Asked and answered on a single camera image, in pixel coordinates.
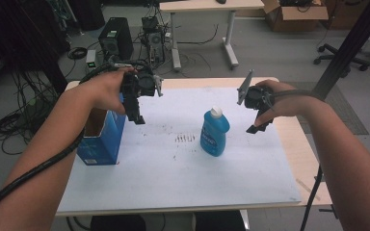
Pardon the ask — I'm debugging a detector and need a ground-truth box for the open cardboard box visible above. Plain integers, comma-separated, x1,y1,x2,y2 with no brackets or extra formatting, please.
261,0,330,33

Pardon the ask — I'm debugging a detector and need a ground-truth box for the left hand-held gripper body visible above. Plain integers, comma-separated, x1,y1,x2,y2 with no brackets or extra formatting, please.
119,65,165,99

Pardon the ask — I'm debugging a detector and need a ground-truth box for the bundle of black floor cables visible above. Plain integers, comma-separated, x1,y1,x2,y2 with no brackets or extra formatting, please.
0,70,61,157

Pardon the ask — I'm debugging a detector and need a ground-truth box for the beige tape strip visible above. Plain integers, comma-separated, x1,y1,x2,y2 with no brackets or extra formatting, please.
295,177,322,201

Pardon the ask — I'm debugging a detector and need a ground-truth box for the person's left hand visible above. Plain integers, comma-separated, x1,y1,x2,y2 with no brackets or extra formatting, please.
83,66,139,116

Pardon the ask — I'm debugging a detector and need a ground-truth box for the coiled black cable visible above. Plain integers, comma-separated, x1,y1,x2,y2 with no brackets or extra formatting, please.
66,46,89,61

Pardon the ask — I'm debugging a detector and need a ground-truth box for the black computer tower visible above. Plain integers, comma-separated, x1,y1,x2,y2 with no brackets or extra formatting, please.
97,16,135,64

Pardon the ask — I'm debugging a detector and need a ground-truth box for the person's left leg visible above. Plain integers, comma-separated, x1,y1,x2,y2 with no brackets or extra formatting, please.
90,214,147,231

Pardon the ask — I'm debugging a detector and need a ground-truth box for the open computer case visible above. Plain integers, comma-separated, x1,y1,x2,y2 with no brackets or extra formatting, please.
140,15,168,68

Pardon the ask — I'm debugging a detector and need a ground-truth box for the black office chair base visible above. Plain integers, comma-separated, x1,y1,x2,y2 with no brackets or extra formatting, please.
312,42,370,78

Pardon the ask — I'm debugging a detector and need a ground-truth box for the white device with green light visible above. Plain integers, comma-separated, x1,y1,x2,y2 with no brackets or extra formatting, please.
85,48,98,71

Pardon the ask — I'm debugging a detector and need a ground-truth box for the grey floor mat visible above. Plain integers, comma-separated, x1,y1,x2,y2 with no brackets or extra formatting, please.
283,80,370,136

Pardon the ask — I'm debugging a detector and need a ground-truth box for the person's right leg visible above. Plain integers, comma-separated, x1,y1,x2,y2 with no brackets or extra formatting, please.
194,210,247,231

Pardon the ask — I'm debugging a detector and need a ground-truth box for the thin black floor cable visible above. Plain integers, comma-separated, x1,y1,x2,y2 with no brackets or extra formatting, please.
176,23,220,46

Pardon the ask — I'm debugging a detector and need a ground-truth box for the blue bottle with white cap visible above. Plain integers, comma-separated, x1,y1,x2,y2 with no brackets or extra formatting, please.
199,105,231,158

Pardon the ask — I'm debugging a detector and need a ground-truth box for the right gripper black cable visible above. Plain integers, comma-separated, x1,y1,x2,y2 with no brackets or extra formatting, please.
271,89,327,231

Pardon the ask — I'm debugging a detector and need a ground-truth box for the white desk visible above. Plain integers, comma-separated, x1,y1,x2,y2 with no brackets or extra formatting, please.
158,0,266,72

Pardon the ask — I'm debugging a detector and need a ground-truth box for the person's leg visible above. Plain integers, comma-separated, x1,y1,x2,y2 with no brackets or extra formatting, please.
194,210,247,231
90,214,147,231

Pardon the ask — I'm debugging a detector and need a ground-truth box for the blue cardboard box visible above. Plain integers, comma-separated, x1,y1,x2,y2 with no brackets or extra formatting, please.
76,92,128,167

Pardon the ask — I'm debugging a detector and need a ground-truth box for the white table leg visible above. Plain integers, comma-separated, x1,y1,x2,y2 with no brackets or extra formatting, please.
239,209,251,231

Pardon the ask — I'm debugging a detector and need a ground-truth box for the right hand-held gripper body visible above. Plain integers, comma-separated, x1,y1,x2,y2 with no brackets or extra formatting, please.
236,69,276,112

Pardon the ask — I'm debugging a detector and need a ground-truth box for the white table mat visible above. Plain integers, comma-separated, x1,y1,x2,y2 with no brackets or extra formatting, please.
57,86,303,215

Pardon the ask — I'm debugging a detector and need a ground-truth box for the black metal post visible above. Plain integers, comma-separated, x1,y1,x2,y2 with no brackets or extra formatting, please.
311,0,370,102

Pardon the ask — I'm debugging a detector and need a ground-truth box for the person's right hand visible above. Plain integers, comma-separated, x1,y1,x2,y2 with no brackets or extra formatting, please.
253,79,322,128

